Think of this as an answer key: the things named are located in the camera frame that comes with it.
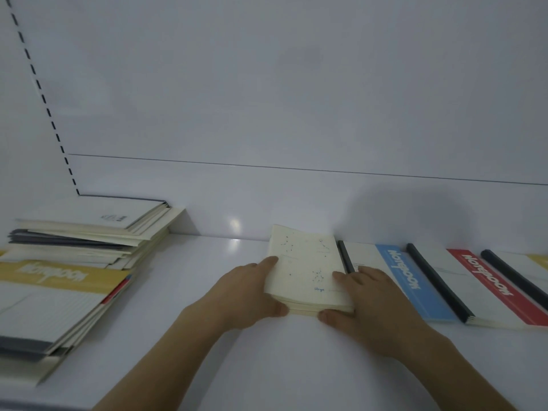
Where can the person's right hand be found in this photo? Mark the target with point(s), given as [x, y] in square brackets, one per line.
[379, 310]

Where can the person's left hand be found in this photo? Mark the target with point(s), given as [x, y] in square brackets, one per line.
[233, 297]

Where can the person's right thumb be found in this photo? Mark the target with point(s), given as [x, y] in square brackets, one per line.
[332, 317]

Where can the person's left thumb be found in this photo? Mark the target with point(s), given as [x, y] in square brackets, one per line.
[279, 310]

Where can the cream constellation print notebook stack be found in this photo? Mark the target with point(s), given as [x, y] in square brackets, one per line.
[306, 261]

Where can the person's left forearm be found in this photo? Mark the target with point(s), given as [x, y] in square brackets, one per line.
[165, 363]

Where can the person's right forearm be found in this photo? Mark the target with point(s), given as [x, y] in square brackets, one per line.
[454, 376]

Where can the white notebook with blue band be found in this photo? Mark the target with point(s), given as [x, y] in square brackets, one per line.
[421, 291]

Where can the white notebook with red band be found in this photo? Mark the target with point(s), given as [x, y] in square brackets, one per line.
[483, 291]

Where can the messy pile of cream notebooks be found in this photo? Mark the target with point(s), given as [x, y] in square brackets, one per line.
[98, 233]

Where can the white notebook with yellow edge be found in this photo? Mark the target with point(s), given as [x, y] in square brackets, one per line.
[524, 269]

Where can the stack of yellow band notebooks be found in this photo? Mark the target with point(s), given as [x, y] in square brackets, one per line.
[47, 306]

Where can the slotted white shelf upright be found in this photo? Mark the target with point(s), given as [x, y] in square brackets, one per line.
[40, 91]

